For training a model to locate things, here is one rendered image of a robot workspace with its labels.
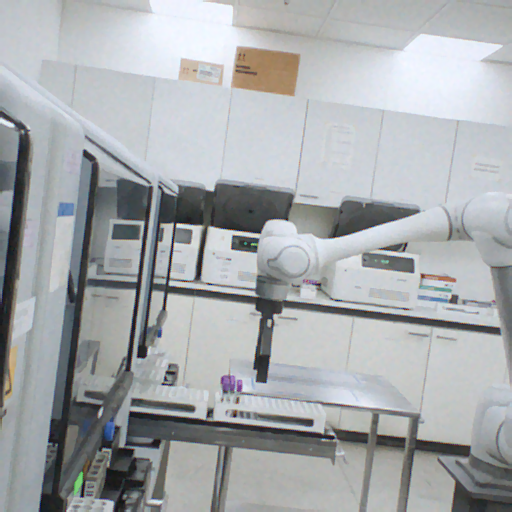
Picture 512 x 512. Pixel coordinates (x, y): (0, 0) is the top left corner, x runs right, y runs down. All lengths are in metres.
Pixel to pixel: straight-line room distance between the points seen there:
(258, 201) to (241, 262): 0.49
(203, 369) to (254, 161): 1.41
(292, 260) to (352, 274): 2.64
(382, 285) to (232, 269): 0.97
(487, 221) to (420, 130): 2.89
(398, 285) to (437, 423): 0.93
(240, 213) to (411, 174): 1.19
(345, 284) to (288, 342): 0.52
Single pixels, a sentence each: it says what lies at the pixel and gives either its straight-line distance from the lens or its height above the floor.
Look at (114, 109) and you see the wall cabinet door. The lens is 4.39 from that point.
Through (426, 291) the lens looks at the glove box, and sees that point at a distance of 4.65.
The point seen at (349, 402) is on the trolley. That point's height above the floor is 0.82.
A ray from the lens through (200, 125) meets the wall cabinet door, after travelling 4.32.
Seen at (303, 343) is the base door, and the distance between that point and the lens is 4.10.
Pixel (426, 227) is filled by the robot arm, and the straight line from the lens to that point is 1.78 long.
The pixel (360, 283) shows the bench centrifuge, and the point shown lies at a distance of 4.11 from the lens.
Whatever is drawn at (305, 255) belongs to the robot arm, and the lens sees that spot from 1.47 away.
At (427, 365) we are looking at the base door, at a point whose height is 0.57.
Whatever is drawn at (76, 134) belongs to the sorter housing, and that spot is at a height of 1.42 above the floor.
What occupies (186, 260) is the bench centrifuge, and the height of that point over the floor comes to 1.04.
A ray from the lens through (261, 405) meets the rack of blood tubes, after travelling 1.74.
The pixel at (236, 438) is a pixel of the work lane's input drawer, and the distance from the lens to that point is 1.73.
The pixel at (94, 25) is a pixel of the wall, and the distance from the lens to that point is 4.88.
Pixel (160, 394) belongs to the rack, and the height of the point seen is 0.86.
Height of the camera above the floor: 1.36
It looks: 3 degrees down
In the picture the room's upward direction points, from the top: 8 degrees clockwise
